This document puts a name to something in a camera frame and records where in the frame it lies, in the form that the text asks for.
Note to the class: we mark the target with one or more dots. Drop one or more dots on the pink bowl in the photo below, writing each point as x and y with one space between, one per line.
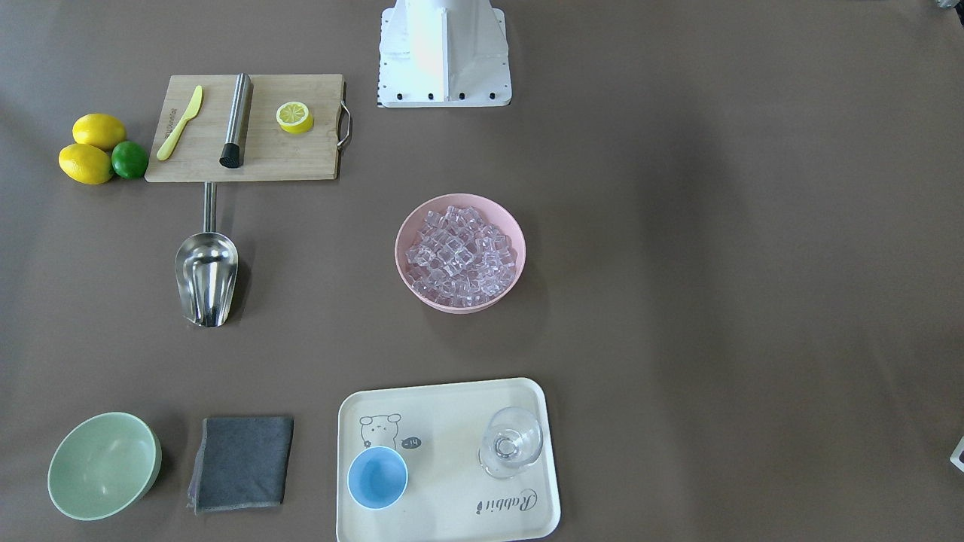
422 226

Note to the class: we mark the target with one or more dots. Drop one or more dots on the stainless steel ice scoop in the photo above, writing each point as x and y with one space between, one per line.
206 268

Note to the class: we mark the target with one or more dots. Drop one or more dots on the pile of clear ice cubes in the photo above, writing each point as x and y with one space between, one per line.
461 256

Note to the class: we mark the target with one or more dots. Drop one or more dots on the light blue cup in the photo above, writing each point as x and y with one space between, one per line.
377 478

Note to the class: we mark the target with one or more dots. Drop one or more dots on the cream serving tray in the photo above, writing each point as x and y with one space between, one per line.
438 431

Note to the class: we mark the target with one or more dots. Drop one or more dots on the clear wine glass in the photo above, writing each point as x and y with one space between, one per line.
512 441

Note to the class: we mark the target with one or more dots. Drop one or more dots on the half lemon slice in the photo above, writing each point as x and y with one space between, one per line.
294 117

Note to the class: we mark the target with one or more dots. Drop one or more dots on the bamboo cutting board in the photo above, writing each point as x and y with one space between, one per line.
270 153

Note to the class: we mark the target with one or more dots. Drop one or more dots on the steel muddler black tip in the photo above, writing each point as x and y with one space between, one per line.
232 153

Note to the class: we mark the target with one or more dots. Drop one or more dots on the grey folded cloth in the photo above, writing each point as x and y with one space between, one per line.
241 463

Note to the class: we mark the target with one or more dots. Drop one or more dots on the yellow plastic knife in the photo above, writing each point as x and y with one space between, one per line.
170 143

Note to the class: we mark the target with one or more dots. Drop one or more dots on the green lime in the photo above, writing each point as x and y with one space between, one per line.
129 160

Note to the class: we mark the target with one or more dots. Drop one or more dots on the upper whole yellow lemon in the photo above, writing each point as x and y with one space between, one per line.
103 131

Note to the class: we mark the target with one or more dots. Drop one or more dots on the whole yellow lemon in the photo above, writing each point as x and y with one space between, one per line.
103 131
86 164

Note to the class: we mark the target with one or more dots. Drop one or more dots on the lower whole yellow lemon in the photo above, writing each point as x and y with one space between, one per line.
86 164

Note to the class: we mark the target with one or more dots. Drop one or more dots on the light green bowl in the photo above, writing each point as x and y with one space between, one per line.
103 466

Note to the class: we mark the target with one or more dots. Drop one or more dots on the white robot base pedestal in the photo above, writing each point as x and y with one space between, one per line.
443 54

